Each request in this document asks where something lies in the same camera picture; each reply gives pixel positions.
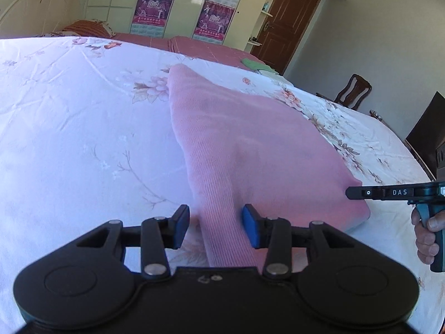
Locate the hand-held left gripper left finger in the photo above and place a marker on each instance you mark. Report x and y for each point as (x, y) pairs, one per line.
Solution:
(181, 224)

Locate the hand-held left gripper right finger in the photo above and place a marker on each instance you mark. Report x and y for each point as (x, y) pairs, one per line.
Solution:
(251, 224)

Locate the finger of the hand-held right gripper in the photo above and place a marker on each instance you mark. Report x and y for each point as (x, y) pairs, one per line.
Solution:
(365, 192)

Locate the pink knit sweater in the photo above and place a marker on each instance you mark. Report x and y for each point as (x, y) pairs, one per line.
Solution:
(250, 146)

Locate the person's right hand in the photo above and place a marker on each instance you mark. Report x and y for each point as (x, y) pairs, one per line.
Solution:
(426, 240)

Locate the dark flat screen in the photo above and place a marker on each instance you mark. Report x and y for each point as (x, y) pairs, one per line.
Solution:
(429, 135)

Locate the dark wooden furniture edge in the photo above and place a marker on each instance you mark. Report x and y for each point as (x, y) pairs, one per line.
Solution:
(380, 118)

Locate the brown wooden chair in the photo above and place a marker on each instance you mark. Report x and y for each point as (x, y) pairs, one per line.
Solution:
(353, 92)

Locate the white floral bed sheet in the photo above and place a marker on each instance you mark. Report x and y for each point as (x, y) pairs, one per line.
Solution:
(76, 128)

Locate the folded white cloth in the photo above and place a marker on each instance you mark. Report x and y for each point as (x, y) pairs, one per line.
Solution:
(269, 71)

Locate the folded green cloth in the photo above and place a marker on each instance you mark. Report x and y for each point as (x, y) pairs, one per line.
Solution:
(255, 63)

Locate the pink bed cover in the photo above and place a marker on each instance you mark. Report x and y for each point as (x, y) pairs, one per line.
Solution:
(205, 48)

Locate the brown wooden door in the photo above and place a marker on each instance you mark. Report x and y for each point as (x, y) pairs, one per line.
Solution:
(290, 21)

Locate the cream corner shelf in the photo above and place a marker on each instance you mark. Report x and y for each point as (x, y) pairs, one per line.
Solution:
(267, 10)

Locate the orange pillow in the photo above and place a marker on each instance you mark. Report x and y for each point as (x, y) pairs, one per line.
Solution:
(88, 28)

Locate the cream arched headboard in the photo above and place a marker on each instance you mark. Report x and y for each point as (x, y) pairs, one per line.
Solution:
(38, 5)

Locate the pink wall poster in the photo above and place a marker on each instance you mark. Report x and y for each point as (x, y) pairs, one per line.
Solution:
(153, 10)
(213, 19)

